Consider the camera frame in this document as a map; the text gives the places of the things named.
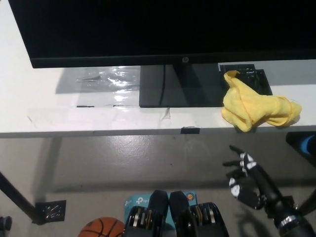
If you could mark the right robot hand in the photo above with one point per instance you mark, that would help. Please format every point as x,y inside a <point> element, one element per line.
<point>249,190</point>

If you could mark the yellow microfibre cloth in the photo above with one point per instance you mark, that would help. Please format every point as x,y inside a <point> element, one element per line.
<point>247,103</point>

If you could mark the black tape patch on desk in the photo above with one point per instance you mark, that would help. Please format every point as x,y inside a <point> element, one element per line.
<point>258,79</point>

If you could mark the black HP monitor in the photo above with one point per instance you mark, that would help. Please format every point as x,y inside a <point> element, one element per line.
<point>148,29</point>

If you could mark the blue object at right edge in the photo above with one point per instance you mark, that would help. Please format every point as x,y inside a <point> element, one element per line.
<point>293,139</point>

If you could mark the blue roll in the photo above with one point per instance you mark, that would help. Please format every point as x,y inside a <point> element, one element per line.
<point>308,145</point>

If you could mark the small black tape piece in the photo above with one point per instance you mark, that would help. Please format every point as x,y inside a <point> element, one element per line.
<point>190,130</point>

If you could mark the teal tp-link box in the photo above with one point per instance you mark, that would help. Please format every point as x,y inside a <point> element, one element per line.
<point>138,198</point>

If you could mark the crumpled clear tape bit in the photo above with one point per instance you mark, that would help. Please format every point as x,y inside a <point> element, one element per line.
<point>166,114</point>

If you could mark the orange basketball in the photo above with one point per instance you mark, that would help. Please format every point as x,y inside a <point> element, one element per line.
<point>101,228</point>

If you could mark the clear plastic film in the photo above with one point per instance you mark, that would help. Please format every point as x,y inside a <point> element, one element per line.
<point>118,79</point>

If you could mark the thin black tape strip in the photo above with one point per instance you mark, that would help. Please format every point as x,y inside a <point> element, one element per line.
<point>85,106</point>

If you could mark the black tape floor patch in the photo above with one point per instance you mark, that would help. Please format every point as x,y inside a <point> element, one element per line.
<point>50,211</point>

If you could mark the black office chair base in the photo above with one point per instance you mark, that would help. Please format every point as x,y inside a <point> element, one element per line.
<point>5,223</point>

